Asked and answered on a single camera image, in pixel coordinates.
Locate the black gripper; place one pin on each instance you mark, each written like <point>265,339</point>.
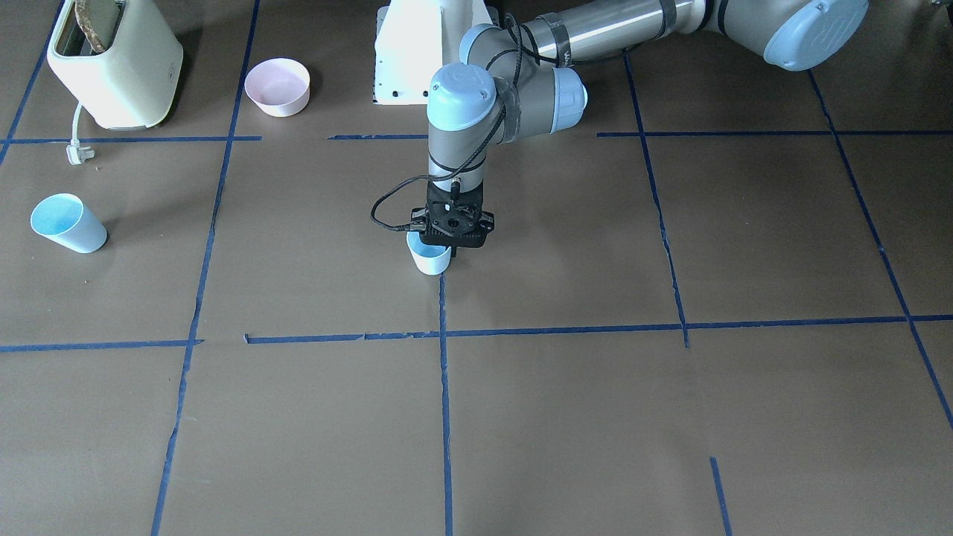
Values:
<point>419,220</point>

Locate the light blue cup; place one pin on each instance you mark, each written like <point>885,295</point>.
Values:
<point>66,220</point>
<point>429,259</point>

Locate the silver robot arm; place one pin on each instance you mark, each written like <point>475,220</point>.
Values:
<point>517,80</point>

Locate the pink bowl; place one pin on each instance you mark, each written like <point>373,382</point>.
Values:
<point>279,86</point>

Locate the cream toaster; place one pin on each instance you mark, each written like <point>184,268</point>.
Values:
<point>132,84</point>

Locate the toast slice in toaster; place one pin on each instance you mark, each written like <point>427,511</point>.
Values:
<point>98,22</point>

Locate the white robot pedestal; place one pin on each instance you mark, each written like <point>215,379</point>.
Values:
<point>415,39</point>

